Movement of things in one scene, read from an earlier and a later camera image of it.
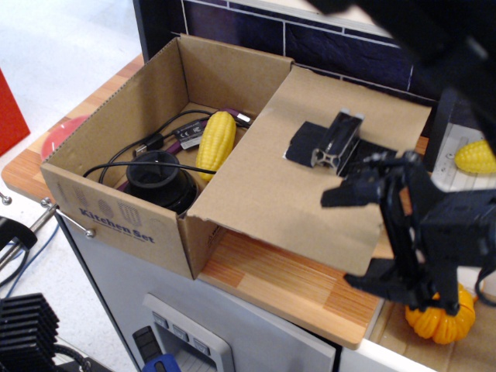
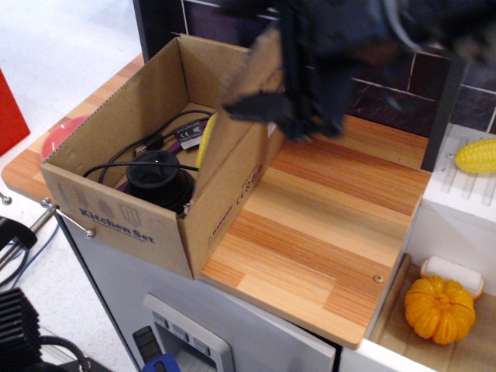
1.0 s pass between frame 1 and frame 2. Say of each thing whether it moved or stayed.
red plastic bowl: stayed
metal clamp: stayed
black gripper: moved
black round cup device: stayed
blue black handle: stayed
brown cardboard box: moved
